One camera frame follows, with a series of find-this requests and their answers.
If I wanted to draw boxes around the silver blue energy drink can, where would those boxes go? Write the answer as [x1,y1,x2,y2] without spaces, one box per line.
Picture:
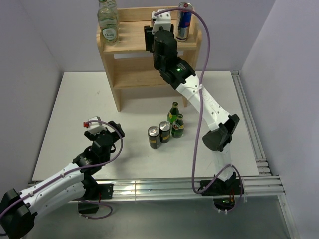
[175,10,192,42]

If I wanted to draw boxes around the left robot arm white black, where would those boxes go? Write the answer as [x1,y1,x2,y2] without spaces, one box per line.
[0,117,125,239]

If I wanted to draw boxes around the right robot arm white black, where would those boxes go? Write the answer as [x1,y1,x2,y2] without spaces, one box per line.
[144,26,240,194]

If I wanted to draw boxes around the wooden two-tier shelf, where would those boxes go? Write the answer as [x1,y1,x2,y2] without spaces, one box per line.
[96,6,202,111]

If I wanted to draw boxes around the black yellow can left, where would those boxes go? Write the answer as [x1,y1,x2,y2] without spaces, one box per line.
[148,126,160,149]

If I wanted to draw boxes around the black yellow can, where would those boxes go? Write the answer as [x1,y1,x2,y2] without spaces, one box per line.
[159,121,171,143]
[148,126,160,149]

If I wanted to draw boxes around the clear glass bottle rear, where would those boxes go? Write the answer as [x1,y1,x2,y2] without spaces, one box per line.
[107,0,120,28]

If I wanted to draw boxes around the clear glass bottle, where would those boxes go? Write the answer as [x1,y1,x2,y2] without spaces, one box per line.
[97,0,119,45]
[107,0,120,28]

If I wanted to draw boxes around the black yellow can right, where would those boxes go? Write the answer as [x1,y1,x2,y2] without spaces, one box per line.
[159,121,171,143]

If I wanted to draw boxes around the clear glass bottle front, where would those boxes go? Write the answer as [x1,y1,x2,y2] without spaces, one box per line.
[97,0,119,45]

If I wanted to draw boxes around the green glass bottle rear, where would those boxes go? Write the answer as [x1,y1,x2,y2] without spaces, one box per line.
[167,102,179,124]

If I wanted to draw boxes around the green glass bottle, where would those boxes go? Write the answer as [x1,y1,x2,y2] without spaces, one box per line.
[167,102,179,124]
[171,114,184,138]

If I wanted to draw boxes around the green glass bottle front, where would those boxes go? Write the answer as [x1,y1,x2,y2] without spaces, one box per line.
[171,114,184,138]

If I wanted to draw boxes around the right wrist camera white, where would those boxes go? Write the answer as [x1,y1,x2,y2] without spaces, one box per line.
[151,9,171,35]

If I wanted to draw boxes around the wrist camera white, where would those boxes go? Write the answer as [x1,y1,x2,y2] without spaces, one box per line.
[151,9,171,35]
[83,116,106,135]

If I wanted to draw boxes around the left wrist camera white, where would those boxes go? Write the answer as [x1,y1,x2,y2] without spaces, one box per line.
[83,116,106,135]

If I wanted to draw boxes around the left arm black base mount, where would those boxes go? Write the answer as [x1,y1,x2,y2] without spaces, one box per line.
[77,183,114,215]

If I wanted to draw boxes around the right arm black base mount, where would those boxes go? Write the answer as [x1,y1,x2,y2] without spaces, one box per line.
[197,172,245,213]

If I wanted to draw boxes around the aluminium rail frame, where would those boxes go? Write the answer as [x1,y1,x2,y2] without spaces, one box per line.
[27,70,300,239]

